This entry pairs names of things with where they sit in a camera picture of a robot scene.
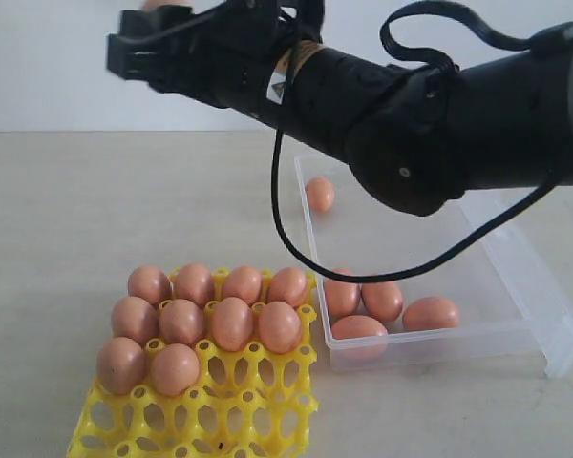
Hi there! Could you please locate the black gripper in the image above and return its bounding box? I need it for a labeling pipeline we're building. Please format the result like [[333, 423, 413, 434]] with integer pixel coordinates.
[[106, 1, 395, 162]]

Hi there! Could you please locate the brown egg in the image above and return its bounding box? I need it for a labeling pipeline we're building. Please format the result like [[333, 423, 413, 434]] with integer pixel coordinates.
[[331, 315, 388, 361], [173, 262, 215, 307], [210, 297, 254, 352], [159, 299, 205, 346], [402, 297, 460, 331], [127, 265, 172, 308], [95, 337, 146, 395], [222, 265, 263, 305], [140, 0, 191, 11], [111, 296, 159, 346], [265, 267, 308, 308], [361, 281, 404, 323], [305, 177, 335, 213], [324, 279, 360, 320], [151, 343, 200, 397]]

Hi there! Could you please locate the brown egg edge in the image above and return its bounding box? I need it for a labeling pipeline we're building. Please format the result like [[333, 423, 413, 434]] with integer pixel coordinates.
[[258, 302, 302, 354]]

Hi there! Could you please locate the yellow plastic egg tray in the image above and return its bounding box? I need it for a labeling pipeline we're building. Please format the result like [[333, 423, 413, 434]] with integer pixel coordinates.
[[65, 266, 320, 458]]

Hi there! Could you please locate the clear plastic container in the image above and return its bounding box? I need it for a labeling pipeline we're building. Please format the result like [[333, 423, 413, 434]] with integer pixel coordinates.
[[294, 154, 573, 378]]

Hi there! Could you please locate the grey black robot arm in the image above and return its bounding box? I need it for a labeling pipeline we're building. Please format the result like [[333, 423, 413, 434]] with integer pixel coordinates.
[[106, 1, 573, 217]]

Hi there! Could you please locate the black cable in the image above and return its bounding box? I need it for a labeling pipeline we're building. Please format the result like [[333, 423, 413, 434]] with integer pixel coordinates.
[[269, 0, 562, 285]]

